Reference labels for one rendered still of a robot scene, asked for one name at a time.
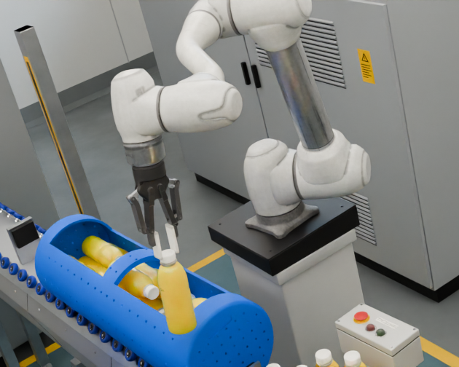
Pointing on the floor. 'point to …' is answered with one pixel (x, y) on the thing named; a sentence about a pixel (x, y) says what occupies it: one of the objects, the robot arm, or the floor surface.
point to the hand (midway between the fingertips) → (164, 242)
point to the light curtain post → (56, 120)
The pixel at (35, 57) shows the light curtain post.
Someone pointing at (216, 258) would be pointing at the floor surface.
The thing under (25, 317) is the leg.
